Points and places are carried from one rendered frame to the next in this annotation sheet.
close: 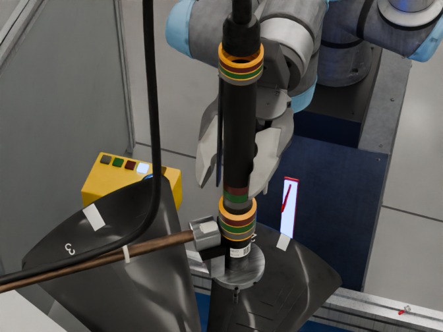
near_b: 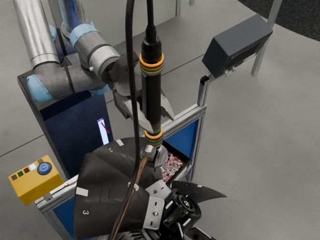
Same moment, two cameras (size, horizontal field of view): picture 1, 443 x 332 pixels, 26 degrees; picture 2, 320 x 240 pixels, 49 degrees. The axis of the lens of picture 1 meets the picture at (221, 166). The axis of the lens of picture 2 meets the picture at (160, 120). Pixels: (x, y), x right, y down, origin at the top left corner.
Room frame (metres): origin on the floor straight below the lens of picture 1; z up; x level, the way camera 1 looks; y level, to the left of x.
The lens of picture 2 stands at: (0.38, 0.32, 2.24)
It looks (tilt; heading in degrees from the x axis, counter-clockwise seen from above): 55 degrees down; 308
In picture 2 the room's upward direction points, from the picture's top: straight up
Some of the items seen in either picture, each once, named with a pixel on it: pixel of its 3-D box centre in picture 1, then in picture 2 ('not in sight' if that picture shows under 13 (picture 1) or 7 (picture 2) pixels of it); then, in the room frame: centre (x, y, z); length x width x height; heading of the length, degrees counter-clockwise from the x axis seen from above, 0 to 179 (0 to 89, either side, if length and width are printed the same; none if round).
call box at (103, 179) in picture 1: (133, 197); (37, 180); (1.09, 0.16, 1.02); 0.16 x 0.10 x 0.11; 74
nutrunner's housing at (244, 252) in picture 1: (238, 159); (153, 110); (0.67, -0.02, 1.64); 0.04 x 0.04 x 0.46
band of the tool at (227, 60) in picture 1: (240, 60); (152, 62); (0.67, -0.02, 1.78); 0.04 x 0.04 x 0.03
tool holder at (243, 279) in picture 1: (229, 246); (153, 150); (0.66, -0.01, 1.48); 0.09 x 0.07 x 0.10; 109
